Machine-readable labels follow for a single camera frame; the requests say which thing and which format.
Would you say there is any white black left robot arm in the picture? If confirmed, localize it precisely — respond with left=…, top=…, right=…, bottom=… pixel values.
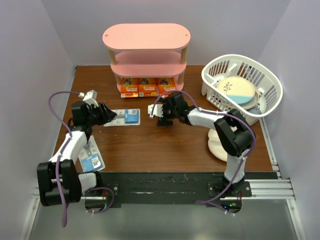
left=36, top=101, right=117, bottom=207

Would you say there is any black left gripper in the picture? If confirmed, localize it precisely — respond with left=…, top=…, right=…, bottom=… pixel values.
left=85, top=101, right=116, bottom=127

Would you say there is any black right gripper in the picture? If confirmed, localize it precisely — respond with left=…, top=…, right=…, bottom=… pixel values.
left=157, top=97, right=179, bottom=126

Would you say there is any pink three-tier wooden shelf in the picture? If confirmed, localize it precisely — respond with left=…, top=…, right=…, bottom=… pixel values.
left=102, top=23, right=191, bottom=94

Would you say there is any orange razor box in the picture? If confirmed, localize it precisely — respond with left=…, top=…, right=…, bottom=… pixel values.
left=157, top=77, right=176, bottom=95
left=120, top=77, right=139, bottom=98
left=138, top=77, right=157, bottom=97

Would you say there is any cream and blue floral plate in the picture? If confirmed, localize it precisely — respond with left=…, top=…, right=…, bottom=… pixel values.
left=216, top=76, right=256, bottom=105

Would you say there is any cream divided plate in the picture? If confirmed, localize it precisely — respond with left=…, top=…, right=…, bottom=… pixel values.
left=207, top=129, right=228, bottom=162

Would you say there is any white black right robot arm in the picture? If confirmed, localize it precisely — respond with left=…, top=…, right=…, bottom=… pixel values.
left=147, top=90, right=256, bottom=198

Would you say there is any aluminium frame rail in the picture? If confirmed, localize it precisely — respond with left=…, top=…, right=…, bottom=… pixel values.
left=20, top=117, right=305, bottom=240

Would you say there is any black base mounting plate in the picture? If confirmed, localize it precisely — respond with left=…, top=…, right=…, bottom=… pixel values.
left=84, top=172, right=277, bottom=213

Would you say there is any white plastic laundry basket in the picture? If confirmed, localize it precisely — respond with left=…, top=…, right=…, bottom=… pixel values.
left=201, top=54, right=283, bottom=125

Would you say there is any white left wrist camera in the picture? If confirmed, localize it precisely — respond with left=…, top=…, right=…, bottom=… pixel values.
left=78, top=90, right=98, bottom=107

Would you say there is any blue razor blister pack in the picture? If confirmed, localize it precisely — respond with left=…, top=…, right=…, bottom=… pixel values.
left=78, top=135, right=106, bottom=172
left=103, top=108, right=141, bottom=127

